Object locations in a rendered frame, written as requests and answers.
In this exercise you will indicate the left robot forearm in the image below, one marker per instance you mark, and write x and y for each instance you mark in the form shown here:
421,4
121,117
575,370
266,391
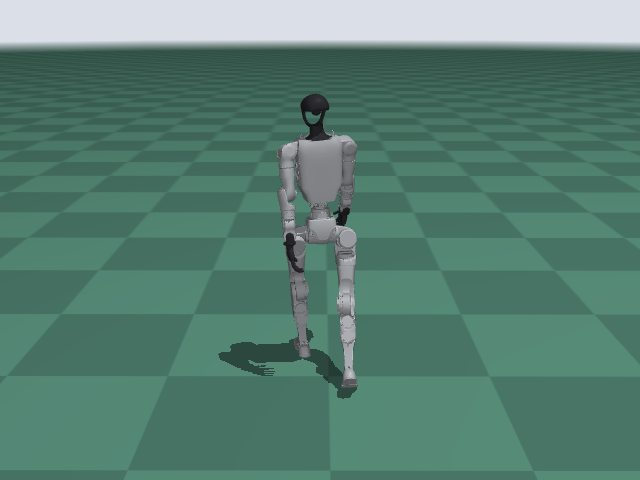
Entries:
288,214

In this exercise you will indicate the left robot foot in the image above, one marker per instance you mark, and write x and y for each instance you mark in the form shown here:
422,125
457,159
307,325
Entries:
303,350

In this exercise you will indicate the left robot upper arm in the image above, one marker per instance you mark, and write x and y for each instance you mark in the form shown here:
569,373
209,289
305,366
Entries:
285,154

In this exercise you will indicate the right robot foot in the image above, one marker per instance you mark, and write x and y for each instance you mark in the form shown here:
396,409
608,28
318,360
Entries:
349,378

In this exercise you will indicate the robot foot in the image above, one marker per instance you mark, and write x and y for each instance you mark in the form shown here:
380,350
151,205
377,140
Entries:
303,350
349,378

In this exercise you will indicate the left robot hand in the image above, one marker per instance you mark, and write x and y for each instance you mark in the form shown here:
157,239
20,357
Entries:
290,253

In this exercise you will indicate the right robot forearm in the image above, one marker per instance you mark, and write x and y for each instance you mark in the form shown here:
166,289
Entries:
346,194

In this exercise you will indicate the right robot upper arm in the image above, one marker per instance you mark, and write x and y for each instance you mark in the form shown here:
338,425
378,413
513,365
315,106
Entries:
349,156

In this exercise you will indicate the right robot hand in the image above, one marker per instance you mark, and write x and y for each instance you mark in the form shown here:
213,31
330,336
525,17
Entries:
342,216

